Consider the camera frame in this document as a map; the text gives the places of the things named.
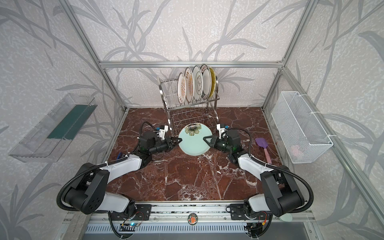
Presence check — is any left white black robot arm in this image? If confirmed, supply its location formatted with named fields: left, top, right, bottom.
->
left=56, top=126, right=182, bottom=218

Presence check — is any orange sunburst plate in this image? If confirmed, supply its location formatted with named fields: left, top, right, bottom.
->
left=177, top=73, right=186, bottom=104
left=185, top=67, right=194, bottom=103

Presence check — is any purple pink spatula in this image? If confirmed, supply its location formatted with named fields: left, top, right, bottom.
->
left=255, top=138, right=273, bottom=165

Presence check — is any yellow woven pattern plate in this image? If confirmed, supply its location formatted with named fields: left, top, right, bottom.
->
left=209, top=67, right=216, bottom=98

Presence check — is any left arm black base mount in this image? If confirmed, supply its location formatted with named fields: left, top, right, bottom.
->
left=111, top=204, right=152, bottom=221

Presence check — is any pale green round puck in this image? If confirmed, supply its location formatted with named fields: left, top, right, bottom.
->
left=279, top=214, right=293, bottom=222

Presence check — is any clear plastic wall tray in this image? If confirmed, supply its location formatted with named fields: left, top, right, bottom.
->
left=9, top=94, right=98, bottom=163

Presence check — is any white plate thin teal rim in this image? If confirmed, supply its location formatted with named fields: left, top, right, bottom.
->
left=193, top=66, right=203, bottom=101

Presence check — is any white wire mesh basket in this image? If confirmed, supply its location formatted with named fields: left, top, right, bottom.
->
left=272, top=91, right=333, bottom=164

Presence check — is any steel two-tier dish rack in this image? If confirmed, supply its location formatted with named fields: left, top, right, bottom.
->
left=157, top=78, right=220, bottom=137

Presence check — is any pale green flower plate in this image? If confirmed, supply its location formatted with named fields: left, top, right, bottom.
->
left=178, top=123, right=213, bottom=156

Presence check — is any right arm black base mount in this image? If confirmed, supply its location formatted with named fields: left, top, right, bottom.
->
left=226, top=204, right=255, bottom=221

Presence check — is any aluminium cage frame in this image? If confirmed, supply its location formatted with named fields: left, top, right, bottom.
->
left=59, top=1, right=384, bottom=224

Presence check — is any white plate dark green rim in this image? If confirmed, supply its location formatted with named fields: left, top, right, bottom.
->
left=201, top=65, right=212, bottom=100

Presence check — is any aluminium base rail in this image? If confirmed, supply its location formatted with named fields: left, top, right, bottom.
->
left=85, top=201, right=316, bottom=235

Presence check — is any round orange sticker badge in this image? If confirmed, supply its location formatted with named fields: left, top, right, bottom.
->
left=188, top=213, right=198, bottom=226

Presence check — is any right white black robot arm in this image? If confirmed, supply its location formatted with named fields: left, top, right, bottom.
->
left=203, top=128, right=315, bottom=219

